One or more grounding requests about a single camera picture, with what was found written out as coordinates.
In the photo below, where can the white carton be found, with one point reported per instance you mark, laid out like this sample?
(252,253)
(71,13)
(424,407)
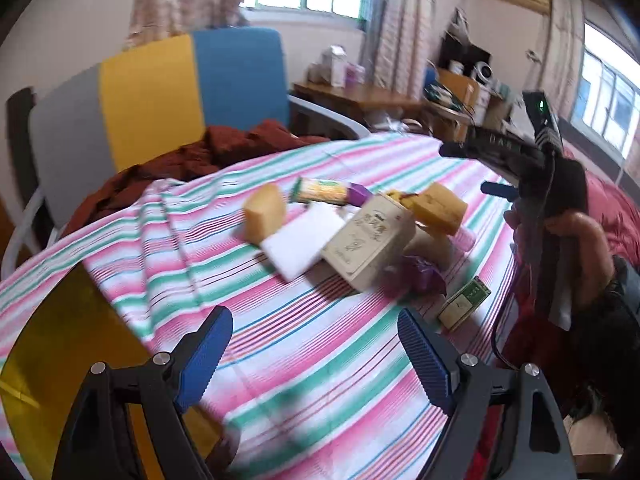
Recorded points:
(335,65)

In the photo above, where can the small purple box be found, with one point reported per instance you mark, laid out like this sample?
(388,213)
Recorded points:
(356,74)

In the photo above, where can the white container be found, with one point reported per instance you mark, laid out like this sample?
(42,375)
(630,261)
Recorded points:
(315,73)

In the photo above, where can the brown cardboard box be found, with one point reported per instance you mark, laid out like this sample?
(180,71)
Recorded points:
(457,95)

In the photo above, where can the purple wrapper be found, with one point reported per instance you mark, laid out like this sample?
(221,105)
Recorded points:
(420,272)

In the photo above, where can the green cracker packet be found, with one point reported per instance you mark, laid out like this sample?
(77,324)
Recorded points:
(320,190)

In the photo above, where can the maroon box with gold lining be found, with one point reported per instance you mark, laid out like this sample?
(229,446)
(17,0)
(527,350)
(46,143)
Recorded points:
(50,350)

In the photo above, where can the beige printed carton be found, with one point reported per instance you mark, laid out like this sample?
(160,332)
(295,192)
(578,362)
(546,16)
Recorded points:
(370,240)

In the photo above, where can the person's right hand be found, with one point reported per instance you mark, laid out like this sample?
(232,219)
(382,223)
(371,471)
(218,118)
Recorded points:
(582,240)

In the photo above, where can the large bright window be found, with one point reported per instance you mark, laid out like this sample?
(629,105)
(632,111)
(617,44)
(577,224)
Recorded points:
(610,85)

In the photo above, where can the white round device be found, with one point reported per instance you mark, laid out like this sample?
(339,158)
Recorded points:
(483,71)

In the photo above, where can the yellow sponge block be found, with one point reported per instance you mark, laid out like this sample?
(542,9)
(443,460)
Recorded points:
(442,207)
(265,210)

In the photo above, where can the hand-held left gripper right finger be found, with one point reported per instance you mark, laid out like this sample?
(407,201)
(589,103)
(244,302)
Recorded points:
(425,360)

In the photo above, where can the rust brown blanket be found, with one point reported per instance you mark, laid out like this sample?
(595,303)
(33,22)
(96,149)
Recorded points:
(225,145)

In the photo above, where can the grey yellow blue chair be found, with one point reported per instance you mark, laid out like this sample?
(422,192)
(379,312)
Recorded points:
(150,100)

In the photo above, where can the white foam block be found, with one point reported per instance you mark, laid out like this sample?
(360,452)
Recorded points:
(300,245)

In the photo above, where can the pink white small item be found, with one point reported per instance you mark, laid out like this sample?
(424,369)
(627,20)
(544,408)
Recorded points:
(466,238)

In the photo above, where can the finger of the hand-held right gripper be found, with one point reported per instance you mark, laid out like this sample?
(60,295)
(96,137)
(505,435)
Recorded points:
(452,150)
(500,190)

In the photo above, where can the black monitor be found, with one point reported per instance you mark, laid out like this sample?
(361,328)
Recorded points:
(465,55)

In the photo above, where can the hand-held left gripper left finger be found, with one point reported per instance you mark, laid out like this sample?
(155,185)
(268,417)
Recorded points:
(205,355)

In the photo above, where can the small green white box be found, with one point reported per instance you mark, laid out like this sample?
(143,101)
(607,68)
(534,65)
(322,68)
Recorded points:
(462,305)

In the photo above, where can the pink green striped bed sheet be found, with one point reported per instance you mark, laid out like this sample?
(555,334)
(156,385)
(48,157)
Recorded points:
(300,360)

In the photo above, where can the wooden desk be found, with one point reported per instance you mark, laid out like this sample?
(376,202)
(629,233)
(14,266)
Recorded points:
(370,97)

